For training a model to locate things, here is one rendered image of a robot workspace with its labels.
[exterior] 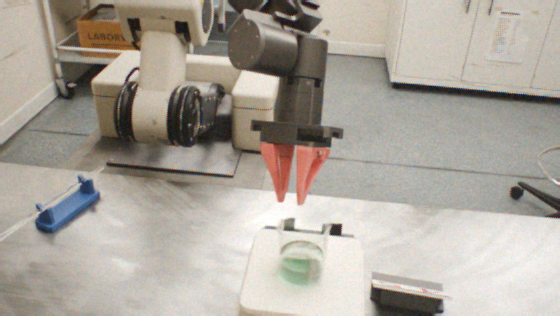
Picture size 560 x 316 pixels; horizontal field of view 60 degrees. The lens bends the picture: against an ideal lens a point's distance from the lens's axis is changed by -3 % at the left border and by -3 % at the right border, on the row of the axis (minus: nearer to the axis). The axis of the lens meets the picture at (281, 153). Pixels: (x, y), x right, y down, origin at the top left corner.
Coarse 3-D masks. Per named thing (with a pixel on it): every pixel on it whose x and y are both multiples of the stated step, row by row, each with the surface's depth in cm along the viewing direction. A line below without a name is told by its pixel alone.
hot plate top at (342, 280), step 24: (264, 240) 55; (336, 240) 56; (264, 264) 52; (336, 264) 52; (360, 264) 53; (264, 288) 49; (288, 288) 49; (312, 288) 49; (336, 288) 49; (360, 288) 50; (264, 312) 47; (288, 312) 47; (312, 312) 47; (336, 312) 47; (360, 312) 47
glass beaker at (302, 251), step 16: (288, 208) 49; (304, 208) 50; (320, 208) 49; (288, 224) 50; (304, 224) 51; (320, 224) 50; (288, 240) 46; (304, 240) 46; (320, 240) 46; (288, 256) 47; (304, 256) 47; (320, 256) 48; (288, 272) 48; (304, 272) 48; (320, 272) 49; (304, 288) 49
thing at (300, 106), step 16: (288, 80) 60; (304, 80) 59; (288, 96) 59; (304, 96) 59; (320, 96) 60; (288, 112) 59; (304, 112) 59; (320, 112) 60; (256, 128) 61; (304, 128) 58; (320, 128) 57; (336, 128) 59
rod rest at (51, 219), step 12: (84, 192) 74; (96, 192) 74; (36, 204) 67; (60, 204) 71; (72, 204) 71; (84, 204) 72; (48, 216) 67; (60, 216) 69; (72, 216) 70; (48, 228) 67
